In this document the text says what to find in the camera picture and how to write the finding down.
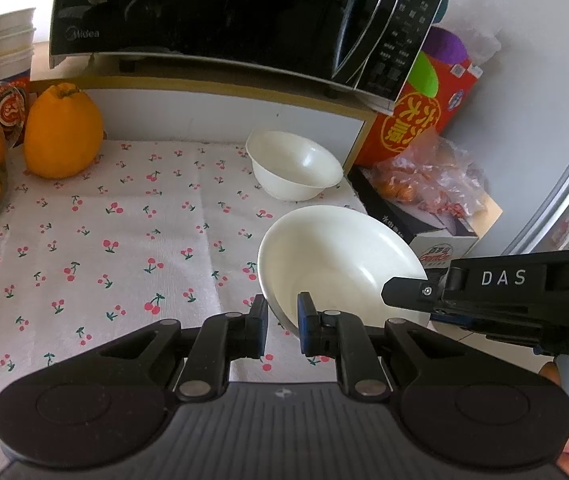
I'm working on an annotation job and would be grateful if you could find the large cream bowl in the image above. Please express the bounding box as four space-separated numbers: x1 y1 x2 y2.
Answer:
257 205 429 334

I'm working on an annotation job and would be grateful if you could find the stack of white bowls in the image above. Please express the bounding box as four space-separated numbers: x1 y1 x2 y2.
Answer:
0 8 35 81

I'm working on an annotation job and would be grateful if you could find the Ganten water carton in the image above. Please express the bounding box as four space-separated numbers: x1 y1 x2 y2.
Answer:
347 166 503 270

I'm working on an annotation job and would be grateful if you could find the plastic bag of tangerines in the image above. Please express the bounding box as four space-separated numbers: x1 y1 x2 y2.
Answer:
371 128 486 219

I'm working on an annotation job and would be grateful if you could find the cherry print tablecloth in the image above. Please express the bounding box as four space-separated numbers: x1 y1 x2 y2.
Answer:
0 138 381 476

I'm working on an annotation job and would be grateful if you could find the small cream bowl right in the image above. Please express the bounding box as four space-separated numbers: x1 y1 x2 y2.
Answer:
245 130 344 202

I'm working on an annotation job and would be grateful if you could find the silver refrigerator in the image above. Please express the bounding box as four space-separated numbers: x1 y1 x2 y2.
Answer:
501 104 569 256

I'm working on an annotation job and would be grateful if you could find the red gift bag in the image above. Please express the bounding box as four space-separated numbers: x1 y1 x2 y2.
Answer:
355 58 482 168

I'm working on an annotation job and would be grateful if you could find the wooden microwave shelf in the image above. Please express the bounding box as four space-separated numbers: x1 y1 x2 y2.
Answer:
28 74 380 176

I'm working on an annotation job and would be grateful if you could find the purple green plush toy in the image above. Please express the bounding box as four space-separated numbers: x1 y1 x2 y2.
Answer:
407 0 469 98

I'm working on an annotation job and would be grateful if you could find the orange on table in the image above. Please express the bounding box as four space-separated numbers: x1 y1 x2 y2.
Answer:
24 82 104 179

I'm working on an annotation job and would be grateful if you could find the black microwave oven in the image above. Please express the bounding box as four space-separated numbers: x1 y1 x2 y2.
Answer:
49 0 443 101

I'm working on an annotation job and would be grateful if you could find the red instant noodle cup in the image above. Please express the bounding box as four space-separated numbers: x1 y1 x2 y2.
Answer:
0 76 30 148

